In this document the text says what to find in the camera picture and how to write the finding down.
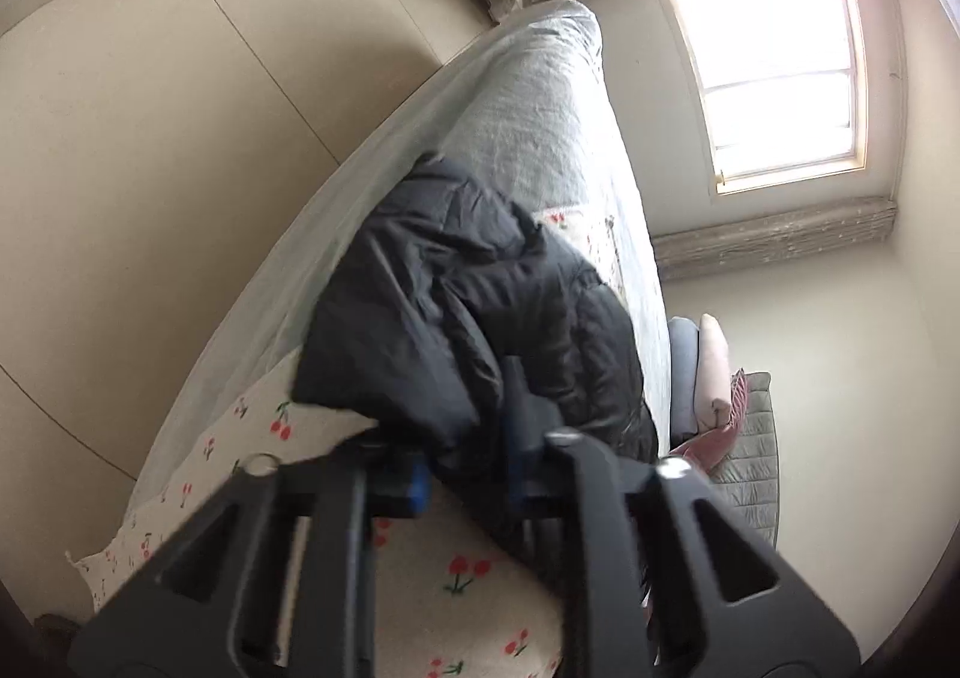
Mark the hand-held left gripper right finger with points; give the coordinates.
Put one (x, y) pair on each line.
(513, 432)

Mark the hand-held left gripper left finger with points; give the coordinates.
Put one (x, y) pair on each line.
(411, 484)

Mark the black puffer jacket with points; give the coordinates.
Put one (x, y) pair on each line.
(465, 318)

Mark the cherry print blanket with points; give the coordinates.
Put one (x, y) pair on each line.
(457, 573)

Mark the blue grey pillow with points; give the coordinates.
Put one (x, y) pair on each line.
(682, 378)

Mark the pink ribbed cloth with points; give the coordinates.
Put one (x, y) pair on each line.
(712, 442)

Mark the pink pillow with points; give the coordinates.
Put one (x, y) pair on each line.
(712, 370)

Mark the grey quilted mat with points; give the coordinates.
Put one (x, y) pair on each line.
(750, 460)

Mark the bed with grey sheet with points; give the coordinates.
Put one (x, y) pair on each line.
(517, 100)

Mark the window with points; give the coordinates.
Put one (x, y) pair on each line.
(772, 70)

